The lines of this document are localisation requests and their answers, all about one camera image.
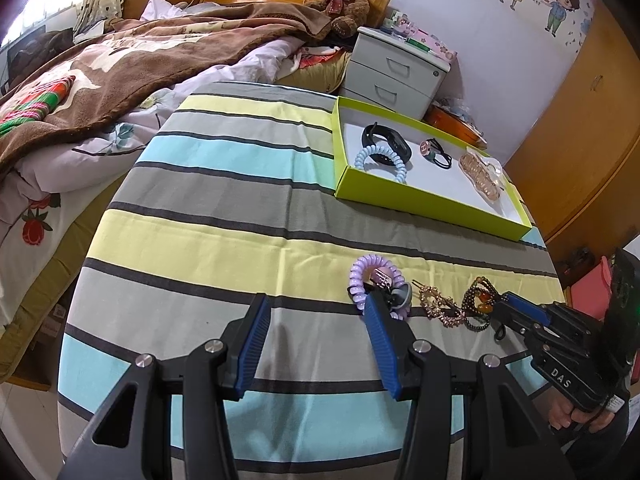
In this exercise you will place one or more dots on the pink floral box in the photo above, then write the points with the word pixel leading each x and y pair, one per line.
pixel 440 49

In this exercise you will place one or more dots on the person's right forearm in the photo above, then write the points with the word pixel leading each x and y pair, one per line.
pixel 600 452

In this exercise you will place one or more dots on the colourful pillow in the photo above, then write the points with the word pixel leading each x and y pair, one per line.
pixel 320 72

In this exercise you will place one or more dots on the grey nightstand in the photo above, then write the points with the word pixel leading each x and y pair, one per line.
pixel 390 75

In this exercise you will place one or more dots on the person's right hand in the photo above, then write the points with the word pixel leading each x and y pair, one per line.
pixel 565 416

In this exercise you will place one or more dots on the striped cloth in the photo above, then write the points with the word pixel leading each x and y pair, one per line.
pixel 225 240

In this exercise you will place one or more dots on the cartoon wall sticker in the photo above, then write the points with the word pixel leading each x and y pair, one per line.
pixel 555 0

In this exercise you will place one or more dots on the small pink hair clip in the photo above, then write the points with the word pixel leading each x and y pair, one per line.
pixel 380 276

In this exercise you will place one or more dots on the pink plastic bin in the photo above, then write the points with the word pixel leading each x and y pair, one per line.
pixel 590 285

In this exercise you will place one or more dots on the small bottles on nightstand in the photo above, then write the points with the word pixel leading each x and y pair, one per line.
pixel 400 22

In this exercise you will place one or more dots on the large wooden wardrobe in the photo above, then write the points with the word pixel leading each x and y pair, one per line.
pixel 590 135

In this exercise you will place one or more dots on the grey hair clip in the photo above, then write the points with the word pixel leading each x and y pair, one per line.
pixel 400 297

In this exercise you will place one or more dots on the brown printed blanket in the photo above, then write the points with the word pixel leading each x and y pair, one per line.
pixel 150 60

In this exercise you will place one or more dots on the green cardboard box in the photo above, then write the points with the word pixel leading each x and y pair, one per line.
pixel 450 195

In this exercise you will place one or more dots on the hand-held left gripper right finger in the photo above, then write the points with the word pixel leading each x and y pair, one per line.
pixel 385 345

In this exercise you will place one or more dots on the orange storage box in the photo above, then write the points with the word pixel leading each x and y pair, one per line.
pixel 450 120

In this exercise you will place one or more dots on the brown teddy bear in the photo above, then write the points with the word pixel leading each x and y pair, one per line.
pixel 345 0

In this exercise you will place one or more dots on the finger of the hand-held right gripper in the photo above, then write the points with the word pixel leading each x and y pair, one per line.
pixel 525 306
pixel 512 322

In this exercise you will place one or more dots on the gold rhinestone hair clip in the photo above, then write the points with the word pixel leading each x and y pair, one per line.
pixel 440 310

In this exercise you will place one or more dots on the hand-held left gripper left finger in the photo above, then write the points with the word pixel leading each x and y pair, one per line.
pixel 252 345

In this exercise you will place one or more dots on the beige hair claw clip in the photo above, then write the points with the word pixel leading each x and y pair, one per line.
pixel 475 167

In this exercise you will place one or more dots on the black smart wristband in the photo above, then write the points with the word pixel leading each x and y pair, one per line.
pixel 395 145

